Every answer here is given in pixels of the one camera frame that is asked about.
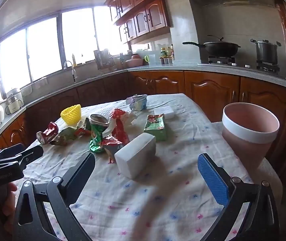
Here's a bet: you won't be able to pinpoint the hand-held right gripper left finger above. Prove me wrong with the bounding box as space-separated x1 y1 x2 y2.
12 153 96 241

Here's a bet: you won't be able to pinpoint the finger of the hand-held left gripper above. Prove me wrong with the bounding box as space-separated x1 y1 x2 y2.
0 145 44 167
0 143 24 162

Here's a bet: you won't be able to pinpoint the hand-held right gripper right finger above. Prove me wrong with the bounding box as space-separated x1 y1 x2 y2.
197 153 280 241

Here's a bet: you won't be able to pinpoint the pink bin with white rim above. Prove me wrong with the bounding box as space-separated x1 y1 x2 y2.
221 102 280 175

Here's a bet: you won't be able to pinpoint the red snack packet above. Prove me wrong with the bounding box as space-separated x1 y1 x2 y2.
103 108 130 162

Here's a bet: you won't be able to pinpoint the green drink carton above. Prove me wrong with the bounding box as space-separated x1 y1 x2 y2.
143 114 168 141

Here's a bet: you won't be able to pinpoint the person's left hand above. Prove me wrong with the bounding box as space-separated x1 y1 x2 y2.
0 182 18 234

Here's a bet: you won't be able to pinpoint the crushed red can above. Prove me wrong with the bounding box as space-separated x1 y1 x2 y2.
36 122 59 145

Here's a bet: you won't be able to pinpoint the green red snack wrapper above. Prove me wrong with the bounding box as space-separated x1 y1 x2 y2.
50 126 91 145

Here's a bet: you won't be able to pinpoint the crushed green can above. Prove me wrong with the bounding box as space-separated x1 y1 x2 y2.
89 114 110 154

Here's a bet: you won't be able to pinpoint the white kitchen appliance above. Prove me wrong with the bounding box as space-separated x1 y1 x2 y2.
5 88 24 114

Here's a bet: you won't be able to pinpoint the yellow foam fruit net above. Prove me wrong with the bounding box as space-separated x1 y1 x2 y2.
60 104 81 126

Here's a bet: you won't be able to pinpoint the white flower print tablecloth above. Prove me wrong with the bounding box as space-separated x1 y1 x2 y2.
10 93 256 241

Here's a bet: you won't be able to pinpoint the large white foam block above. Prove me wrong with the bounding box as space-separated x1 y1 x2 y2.
114 133 157 180

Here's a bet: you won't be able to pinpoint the white foam net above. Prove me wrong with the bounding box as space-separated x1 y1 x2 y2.
96 107 114 117

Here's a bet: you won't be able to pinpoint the small white foam block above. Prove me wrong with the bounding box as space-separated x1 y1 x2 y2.
154 106 173 119

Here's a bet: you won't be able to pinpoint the wooden lower cabinets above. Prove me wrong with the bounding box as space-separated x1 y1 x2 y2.
0 71 286 161

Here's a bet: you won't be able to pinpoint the wooden cabinets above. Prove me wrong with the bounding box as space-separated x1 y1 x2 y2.
0 71 286 161
105 0 183 44

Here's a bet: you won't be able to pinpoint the chrome faucet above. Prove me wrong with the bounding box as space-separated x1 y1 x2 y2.
63 61 77 83

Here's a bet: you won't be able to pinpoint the blue white wrapper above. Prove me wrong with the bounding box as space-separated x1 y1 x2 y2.
126 94 148 111

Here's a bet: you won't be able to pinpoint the kitchen window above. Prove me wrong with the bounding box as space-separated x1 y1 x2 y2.
0 5 131 98

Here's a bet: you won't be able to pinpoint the gas stove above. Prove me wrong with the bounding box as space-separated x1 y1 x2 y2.
198 55 281 74

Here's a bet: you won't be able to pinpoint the utensil rack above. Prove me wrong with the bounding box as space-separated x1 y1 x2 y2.
94 49 116 71

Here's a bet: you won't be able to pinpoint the grey kitchen countertop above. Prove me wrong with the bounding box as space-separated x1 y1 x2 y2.
0 64 286 143

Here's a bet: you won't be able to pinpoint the black wok with lid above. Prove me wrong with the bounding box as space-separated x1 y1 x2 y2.
182 36 241 57

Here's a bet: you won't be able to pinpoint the seasoning bottles and jars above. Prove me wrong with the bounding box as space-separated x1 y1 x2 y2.
159 46 175 65

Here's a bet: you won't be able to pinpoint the steel pot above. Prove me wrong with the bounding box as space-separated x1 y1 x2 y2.
250 39 282 64

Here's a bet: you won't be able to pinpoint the wooden upper cabinets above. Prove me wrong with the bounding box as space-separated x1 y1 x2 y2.
105 0 183 44

